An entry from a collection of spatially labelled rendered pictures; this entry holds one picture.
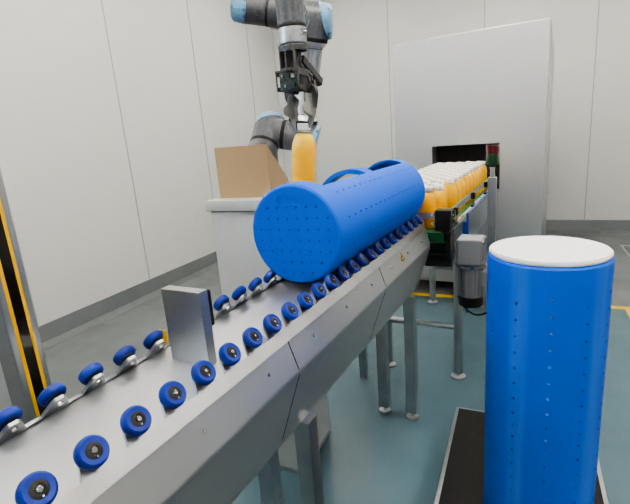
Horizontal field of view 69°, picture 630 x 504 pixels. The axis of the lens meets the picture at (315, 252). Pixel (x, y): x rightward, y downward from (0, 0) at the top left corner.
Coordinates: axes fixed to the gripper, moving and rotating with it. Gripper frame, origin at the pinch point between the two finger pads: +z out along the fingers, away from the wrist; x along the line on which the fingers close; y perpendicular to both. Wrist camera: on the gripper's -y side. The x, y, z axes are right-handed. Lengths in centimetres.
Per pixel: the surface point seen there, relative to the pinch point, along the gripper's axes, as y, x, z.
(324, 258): 11.4, 8.9, 36.0
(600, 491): -33, 81, 125
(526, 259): 5, 58, 36
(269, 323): 42, 10, 42
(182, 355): 56, -2, 45
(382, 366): -70, -7, 113
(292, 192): 11.3, 0.7, 17.9
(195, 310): 56, 3, 34
